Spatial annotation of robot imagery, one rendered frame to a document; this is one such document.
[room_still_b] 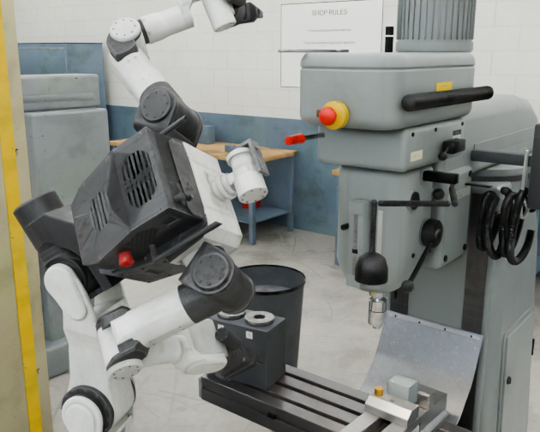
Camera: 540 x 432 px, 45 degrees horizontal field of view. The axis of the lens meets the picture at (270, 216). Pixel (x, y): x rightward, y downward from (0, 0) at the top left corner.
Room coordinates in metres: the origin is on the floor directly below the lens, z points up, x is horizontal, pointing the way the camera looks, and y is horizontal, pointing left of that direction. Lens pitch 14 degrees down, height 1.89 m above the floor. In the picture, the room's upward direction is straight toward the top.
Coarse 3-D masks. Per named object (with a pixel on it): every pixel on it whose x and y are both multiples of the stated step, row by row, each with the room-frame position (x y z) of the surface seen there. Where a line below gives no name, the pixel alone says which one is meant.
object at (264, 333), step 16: (224, 320) 1.82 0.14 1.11; (240, 320) 1.82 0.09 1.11; (256, 320) 1.79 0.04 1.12; (272, 320) 1.79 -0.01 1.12; (240, 336) 1.78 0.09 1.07; (256, 336) 1.75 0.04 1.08; (272, 336) 1.76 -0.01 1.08; (272, 352) 1.76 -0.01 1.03; (256, 368) 1.75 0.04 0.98; (272, 368) 1.76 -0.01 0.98; (256, 384) 1.75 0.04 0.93; (272, 384) 1.76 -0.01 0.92
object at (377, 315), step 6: (372, 306) 1.56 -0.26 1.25; (378, 306) 1.55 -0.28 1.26; (384, 306) 1.56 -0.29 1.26; (372, 312) 1.56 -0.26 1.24; (378, 312) 1.55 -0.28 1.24; (384, 312) 1.56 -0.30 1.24; (372, 318) 1.56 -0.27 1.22; (378, 318) 1.55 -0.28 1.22; (384, 318) 1.56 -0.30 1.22; (372, 324) 1.56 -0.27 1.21; (378, 324) 1.55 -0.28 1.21; (384, 324) 1.56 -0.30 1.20
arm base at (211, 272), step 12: (204, 252) 1.26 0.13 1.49; (216, 252) 1.25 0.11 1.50; (192, 264) 1.25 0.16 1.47; (204, 264) 1.24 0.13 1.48; (216, 264) 1.23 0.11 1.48; (228, 264) 1.22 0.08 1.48; (180, 276) 1.25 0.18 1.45; (192, 276) 1.23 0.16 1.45; (204, 276) 1.22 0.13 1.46; (216, 276) 1.21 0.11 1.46; (228, 276) 1.21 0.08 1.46; (192, 288) 1.22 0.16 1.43; (204, 288) 1.21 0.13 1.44; (216, 288) 1.20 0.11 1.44; (252, 288) 1.32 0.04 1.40; (252, 300) 1.30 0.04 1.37; (228, 312) 1.30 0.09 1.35; (240, 312) 1.30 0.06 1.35
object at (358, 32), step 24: (360, 0) 6.46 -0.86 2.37; (288, 24) 6.98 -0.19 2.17; (312, 24) 6.79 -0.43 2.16; (336, 24) 6.62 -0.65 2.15; (360, 24) 6.45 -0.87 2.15; (288, 48) 6.98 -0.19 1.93; (312, 48) 6.79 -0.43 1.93; (336, 48) 6.61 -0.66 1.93; (360, 48) 6.44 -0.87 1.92; (288, 72) 6.97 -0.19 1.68
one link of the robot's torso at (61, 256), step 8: (64, 248) 1.48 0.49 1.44; (48, 256) 1.47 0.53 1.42; (56, 256) 1.47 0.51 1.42; (64, 256) 1.47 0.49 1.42; (72, 256) 1.47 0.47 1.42; (80, 256) 1.48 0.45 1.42; (48, 264) 1.48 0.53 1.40; (64, 264) 1.45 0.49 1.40; (72, 264) 1.46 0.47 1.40; (80, 264) 1.46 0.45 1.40; (80, 272) 1.45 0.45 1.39; (88, 272) 1.47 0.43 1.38; (88, 280) 1.46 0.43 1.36; (96, 280) 1.47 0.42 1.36; (88, 288) 1.46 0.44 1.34; (96, 288) 1.48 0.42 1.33
